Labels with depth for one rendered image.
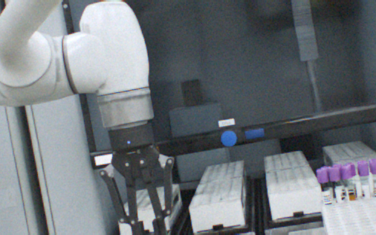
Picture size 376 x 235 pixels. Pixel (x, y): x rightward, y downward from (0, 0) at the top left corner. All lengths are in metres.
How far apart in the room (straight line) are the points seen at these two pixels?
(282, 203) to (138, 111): 0.36
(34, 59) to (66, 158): 0.35
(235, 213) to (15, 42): 0.56
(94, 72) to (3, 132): 0.37
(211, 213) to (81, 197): 0.27
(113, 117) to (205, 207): 0.30
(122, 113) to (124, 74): 0.06
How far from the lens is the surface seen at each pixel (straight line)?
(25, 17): 1.17
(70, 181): 1.63
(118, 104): 1.34
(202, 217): 1.54
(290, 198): 1.54
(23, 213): 1.66
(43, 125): 1.63
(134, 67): 1.34
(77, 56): 1.34
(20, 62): 1.30
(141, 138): 1.35
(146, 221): 1.63
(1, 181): 1.66
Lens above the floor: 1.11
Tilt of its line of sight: 3 degrees down
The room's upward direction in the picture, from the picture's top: 10 degrees counter-clockwise
